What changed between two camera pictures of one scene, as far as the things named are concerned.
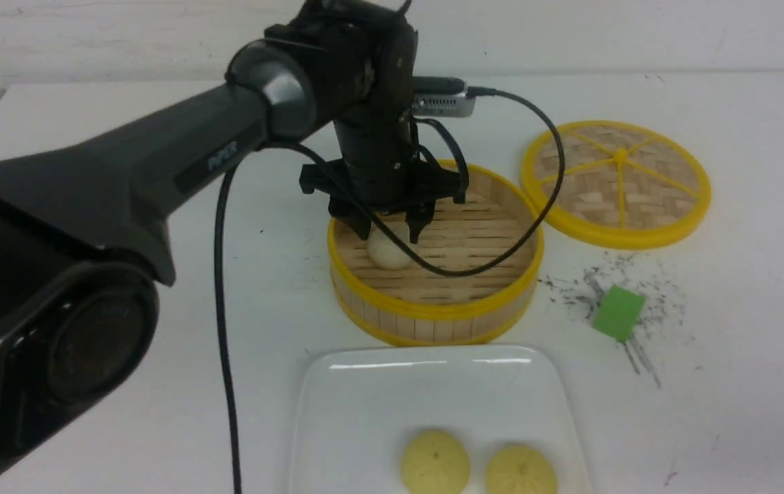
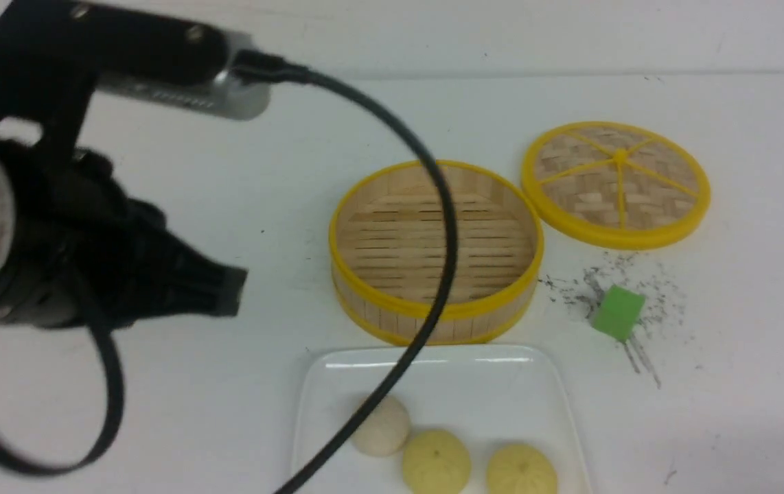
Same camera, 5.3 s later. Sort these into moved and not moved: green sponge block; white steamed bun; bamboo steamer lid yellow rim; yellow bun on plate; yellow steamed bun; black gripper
Moved: white steamed bun; black gripper
Not moved: bamboo steamer lid yellow rim; green sponge block; yellow bun on plate; yellow steamed bun
